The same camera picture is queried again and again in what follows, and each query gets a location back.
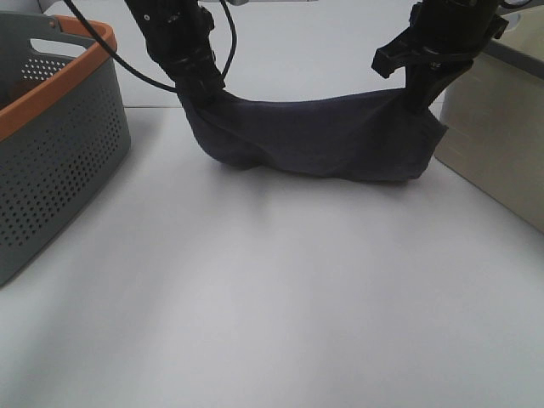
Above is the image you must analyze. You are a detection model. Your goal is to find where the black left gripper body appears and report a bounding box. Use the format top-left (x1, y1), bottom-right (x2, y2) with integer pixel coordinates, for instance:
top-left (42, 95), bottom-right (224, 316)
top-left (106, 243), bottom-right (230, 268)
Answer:
top-left (142, 1), bottom-right (224, 89)

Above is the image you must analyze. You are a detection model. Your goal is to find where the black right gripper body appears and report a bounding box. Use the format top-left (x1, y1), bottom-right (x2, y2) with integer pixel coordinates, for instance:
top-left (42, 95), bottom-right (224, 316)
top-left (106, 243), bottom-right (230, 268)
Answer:
top-left (410, 0), bottom-right (507, 57)

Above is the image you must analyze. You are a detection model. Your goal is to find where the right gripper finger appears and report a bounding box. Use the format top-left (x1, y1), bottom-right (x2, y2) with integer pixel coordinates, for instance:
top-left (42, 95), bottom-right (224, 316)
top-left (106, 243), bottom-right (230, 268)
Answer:
top-left (371, 29), bottom-right (425, 78)
top-left (403, 59), bottom-right (473, 111)

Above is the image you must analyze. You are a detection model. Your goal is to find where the dark grey towel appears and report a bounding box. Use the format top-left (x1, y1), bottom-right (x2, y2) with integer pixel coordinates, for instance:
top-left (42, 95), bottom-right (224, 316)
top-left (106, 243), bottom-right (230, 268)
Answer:
top-left (179, 89), bottom-right (447, 182)

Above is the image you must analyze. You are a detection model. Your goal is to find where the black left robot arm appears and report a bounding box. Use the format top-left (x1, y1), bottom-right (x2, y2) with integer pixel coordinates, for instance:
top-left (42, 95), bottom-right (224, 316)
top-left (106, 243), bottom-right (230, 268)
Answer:
top-left (126, 0), bottom-right (224, 95)

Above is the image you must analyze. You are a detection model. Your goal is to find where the beige basket with grey rim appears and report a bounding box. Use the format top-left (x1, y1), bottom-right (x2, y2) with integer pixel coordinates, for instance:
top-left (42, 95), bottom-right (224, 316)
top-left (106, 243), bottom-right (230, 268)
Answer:
top-left (434, 3), bottom-right (543, 230)

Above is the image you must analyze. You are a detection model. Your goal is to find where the grey basket with orange rim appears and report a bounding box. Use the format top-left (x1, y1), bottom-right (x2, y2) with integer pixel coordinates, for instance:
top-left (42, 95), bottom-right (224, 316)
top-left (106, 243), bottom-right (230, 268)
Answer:
top-left (1, 11), bottom-right (131, 284)

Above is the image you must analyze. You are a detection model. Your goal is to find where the black cable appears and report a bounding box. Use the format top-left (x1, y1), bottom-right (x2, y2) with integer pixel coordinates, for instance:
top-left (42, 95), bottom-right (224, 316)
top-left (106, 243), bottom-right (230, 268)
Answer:
top-left (63, 0), bottom-right (237, 93)

